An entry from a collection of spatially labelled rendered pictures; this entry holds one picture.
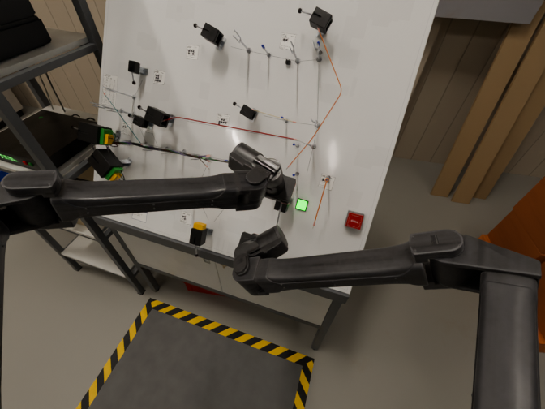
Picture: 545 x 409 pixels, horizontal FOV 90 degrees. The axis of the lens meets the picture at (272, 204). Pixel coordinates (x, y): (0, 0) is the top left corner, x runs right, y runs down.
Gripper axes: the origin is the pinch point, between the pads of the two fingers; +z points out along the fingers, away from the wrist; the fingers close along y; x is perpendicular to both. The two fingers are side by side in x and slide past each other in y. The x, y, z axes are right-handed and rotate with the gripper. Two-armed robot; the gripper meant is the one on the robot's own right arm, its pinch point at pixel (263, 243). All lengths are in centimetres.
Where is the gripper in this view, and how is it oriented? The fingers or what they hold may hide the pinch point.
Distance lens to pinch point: 84.5
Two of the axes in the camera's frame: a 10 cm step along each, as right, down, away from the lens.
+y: -9.4, -3.0, 1.8
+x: -3.0, 9.5, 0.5
